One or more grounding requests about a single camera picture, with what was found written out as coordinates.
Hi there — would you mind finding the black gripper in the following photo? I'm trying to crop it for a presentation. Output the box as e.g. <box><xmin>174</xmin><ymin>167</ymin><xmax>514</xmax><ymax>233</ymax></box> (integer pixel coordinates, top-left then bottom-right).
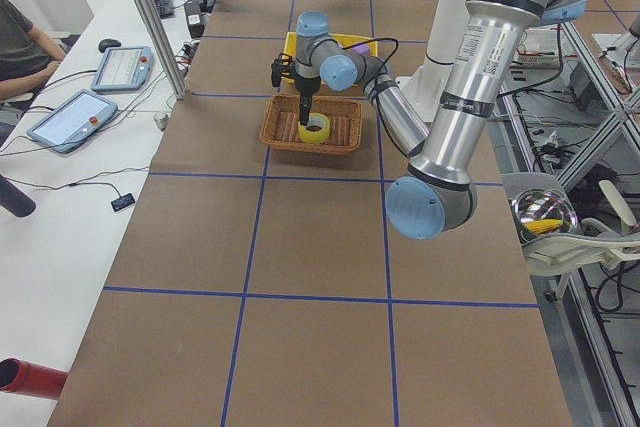
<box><xmin>294</xmin><ymin>72</ymin><xmax>320</xmax><ymax>126</ymax></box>

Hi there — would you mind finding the yellow tape roll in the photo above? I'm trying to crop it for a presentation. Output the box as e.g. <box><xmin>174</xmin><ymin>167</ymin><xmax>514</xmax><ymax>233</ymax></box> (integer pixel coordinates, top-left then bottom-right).
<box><xmin>298</xmin><ymin>113</ymin><xmax>331</xmax><ymax>145</ymax></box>

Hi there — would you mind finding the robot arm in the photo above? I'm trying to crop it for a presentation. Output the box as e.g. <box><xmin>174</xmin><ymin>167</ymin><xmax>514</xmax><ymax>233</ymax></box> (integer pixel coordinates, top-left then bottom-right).
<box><xmin>272</xmin><ymin>0</ymin><xmax>587</xmax><ymax>240</ymax></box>

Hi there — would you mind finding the brown wicker basket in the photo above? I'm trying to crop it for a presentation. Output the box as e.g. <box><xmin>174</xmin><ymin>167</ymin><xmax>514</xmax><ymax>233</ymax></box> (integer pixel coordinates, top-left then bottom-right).
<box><xmin>260</xmin><ymin>94</ymin><xmax>363</xmax><ymax>155</ymax></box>

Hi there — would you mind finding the yellow plastic basket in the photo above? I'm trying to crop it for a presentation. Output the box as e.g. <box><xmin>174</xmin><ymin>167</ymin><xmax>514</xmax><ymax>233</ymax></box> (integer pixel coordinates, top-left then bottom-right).
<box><xmin>282</xmin><ymin>32</ymin><xmax>379</xmax><ymax>91</ymax></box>

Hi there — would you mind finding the purple foam block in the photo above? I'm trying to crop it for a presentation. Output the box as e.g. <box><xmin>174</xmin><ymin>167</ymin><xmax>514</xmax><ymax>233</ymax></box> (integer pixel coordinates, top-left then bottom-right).
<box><xmin>350</xmin><ymin>43</ymin><xmax>371</xmax><ymax>55</ymax></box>

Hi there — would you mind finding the far teach pendant tablet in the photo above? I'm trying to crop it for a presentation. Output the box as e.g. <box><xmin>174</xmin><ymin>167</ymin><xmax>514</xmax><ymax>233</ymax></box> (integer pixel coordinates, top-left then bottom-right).
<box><xmin>91</xmin><ymin>46</ymin><xmax>154</xmax><ymax>94</ymax></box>

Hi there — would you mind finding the teach pendant tablet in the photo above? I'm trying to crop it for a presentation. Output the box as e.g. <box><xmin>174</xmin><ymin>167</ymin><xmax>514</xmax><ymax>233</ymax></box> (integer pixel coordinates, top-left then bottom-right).
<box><xmin>27</xmin><ymin>90</ymin><xmax>117</xmax><ymax>154</ymax></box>
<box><xmin>91</xmin><ymin>46</ymin><xmax>154</xmax><ymax>94</ymax></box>

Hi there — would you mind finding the black computer mouse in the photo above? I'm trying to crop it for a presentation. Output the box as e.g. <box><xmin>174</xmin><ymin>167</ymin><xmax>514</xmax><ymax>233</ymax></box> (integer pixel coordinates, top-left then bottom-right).
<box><xmin>98</xmin><ymin>38</ymin><xmax>121</xmax><ymax>53</ymax></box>

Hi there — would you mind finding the near teach pendant tablet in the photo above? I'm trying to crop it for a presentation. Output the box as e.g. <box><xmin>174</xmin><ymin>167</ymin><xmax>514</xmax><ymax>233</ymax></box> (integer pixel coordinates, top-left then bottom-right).
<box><xmin>27</xmin><ymin>90</ymin><xmax>117</xmax><ymax>154</ymax></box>

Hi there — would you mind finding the steel pot with corn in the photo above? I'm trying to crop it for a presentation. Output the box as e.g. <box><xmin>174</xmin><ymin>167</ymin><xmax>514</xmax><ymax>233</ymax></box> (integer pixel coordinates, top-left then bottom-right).
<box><xmin>511</xmin><ymin>189</ymin><xmax>579</xmax><ymax>244</ymax></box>

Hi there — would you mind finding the seated person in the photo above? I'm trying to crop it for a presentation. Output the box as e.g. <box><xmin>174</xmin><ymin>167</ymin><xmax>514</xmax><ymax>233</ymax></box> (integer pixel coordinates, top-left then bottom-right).
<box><xmin>1</xmin><ymin>0</ymin><xmax>66</xmax><ymax>101</ymax></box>

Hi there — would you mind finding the white chair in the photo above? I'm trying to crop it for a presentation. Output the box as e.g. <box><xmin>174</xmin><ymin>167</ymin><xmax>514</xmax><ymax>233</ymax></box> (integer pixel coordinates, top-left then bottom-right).
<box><xmin>502</xmin><ymin>172</ymin><xmax>639</xmax><ymax>277</ymax></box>

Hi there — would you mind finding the red cylinder bottle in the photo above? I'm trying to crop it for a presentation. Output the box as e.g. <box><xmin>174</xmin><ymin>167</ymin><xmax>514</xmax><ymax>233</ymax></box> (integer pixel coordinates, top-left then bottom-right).
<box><xmin>1</xmin><ymin>358</ymin><xmax>68</xmax><ymax>400</ymax></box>

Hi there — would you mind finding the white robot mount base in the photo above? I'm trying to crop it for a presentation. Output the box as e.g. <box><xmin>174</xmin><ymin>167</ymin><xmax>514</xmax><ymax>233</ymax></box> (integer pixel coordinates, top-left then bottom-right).
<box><xmin>397</xmin><ymin>0</ymin><xmax>469</xmax><ymax>123</ymax></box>

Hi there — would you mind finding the aluminium frame post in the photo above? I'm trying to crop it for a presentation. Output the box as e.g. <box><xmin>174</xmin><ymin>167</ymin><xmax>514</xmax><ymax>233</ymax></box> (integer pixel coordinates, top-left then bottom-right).
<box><xmin>134</xmin><ymin>0</ymin><xmax>187</xmax><ymax>100</ymax></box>

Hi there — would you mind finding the small black device on cable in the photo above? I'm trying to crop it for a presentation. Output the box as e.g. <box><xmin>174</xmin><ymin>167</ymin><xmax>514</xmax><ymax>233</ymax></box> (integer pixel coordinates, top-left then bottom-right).
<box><xmin>110</xmin><ymin>193</ymin><xmax>135</xmax><ymax>212</ymax></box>

